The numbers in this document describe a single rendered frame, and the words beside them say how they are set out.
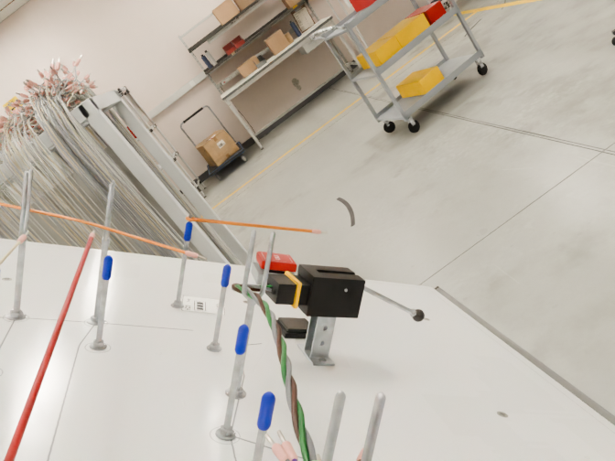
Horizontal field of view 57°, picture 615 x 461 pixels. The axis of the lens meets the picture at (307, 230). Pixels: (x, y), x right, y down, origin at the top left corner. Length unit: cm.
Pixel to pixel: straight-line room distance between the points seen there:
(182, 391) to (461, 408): 25
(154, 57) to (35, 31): 157
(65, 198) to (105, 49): 757
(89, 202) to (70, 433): 87
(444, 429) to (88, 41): 847
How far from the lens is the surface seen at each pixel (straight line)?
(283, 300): 54
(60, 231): 129
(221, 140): 787
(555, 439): 58
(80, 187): 126
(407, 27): 465
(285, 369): 33
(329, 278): 54
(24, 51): 899
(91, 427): 44
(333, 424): 22
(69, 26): 886
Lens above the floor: 136
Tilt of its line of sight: 19 degrees down
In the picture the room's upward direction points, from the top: 37 degrees counter-clockwise
